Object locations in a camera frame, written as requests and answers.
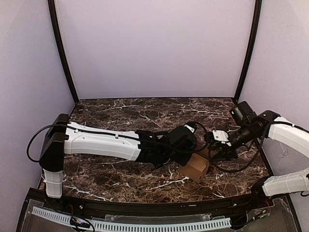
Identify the brown cardboard box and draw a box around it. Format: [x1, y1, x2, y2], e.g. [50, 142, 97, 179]
[179, 148, 210, 183]

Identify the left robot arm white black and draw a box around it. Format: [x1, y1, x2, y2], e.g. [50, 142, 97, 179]
[28, 114, 197, 211]

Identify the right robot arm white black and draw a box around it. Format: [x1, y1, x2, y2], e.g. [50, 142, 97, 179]
[208, 101, 309, 210]

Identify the right small circuit board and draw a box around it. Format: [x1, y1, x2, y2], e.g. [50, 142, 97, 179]
[252, 209, 271, 221]

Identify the small circuit board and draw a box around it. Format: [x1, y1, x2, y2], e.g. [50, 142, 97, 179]
[70, 217, 90, 232]
[252, 209, 271, 221]

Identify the left small circuit board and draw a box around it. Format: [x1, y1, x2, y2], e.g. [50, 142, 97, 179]
[70, 217, 90, 232]

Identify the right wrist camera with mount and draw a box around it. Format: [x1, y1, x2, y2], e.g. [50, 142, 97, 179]
[204, 130, 231, 146]

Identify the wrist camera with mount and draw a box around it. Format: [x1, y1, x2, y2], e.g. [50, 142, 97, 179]
[184, 122, 197, 134]
[204, 130, 231, 146]

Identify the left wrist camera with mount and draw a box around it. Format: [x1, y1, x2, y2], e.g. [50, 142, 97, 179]
[184, 122, 197, 134]

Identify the black front table rail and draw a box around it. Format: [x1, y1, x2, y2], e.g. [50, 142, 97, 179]
[22, 188, 292, 218]

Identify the white slotted cable duct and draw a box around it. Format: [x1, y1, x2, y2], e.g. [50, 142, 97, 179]
[31, 206, 231, 232]

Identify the right black frame post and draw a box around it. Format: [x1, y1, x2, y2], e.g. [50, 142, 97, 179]
[234, 0, 262, 101]

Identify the black frame post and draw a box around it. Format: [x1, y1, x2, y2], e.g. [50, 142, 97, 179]
[47, 0, 79, 104]
[234, 0, 262, 101]

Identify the left black frame post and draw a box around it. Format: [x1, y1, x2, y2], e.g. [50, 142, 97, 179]
[47, 0, 79, 104]

